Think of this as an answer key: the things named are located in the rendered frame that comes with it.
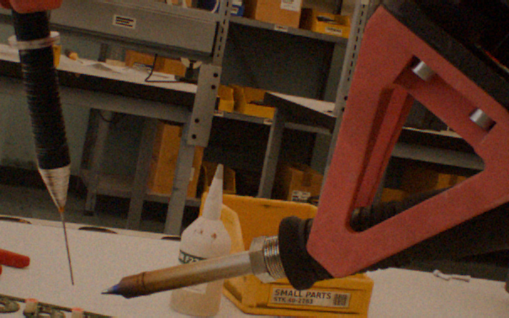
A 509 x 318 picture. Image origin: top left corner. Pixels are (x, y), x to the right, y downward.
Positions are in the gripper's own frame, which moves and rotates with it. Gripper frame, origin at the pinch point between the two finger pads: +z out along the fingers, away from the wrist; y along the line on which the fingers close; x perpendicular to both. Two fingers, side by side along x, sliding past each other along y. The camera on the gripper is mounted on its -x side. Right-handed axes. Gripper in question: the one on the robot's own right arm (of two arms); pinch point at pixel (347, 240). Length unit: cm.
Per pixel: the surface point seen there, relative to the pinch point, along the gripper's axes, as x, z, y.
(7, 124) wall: -198, 173, -363
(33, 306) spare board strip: -13.3, 21.1, -18.2
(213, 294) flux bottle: -7.0, 16.4, -27.2
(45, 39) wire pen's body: -11.0, 0.9, 3.6
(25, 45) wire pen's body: -11.2, 1.4, 3.9
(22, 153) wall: -185, 182, -369
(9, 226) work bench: -25, 28, -35
